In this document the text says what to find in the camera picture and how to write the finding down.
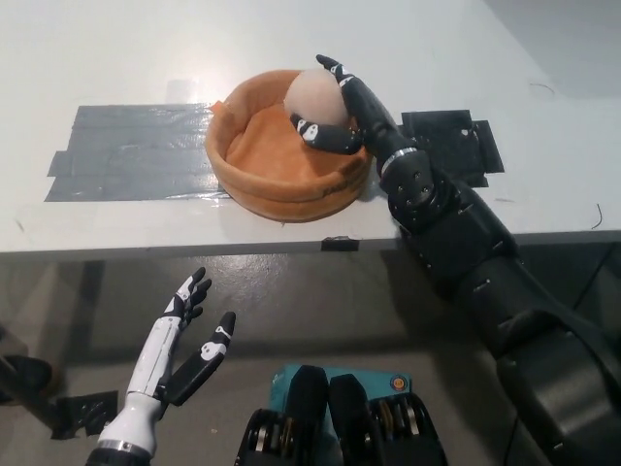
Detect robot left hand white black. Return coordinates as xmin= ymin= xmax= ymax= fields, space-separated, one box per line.
xmin=98 ymin=267 xmax=238 ymax=453

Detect robot right hand black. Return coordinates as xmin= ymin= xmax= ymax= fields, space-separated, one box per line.
xmin=289 ymin=53 xmax=419 ymax=177

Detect pale pink plush dumpling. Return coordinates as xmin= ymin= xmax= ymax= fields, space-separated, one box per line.
xmin=283 ymin=69 xmax=351 ymax=130

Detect orange soft round basket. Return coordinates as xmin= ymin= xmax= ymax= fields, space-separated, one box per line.
xmin=205 ymin=69 xmax=376 ymax=223

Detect robot torso black teal blocks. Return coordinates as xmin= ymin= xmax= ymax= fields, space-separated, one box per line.
xmin=235 ymin=363 xmax=447 ymax=466

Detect dark metal table leg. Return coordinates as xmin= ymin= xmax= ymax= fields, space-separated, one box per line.
xmin=579 ymin=242 xmax=621 ymax=316
xmin=48 ymin=259 xmax=107 ymax=402

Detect black tape square patch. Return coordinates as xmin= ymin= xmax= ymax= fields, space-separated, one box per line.
xmin=400 ymin=110 xmax=505 ymax=188

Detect small black tape strip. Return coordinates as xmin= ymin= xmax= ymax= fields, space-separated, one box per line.
xmin=320 ymin=236 xmax=360 ymax=252

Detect dark shoe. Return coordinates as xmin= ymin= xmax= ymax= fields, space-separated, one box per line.
xmin=0 ymin=354 xmax=53 ymax=405

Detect grey duct tape patch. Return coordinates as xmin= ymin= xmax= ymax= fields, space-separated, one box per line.
xmin=44 ymin=104 xmax=229 ymax=203

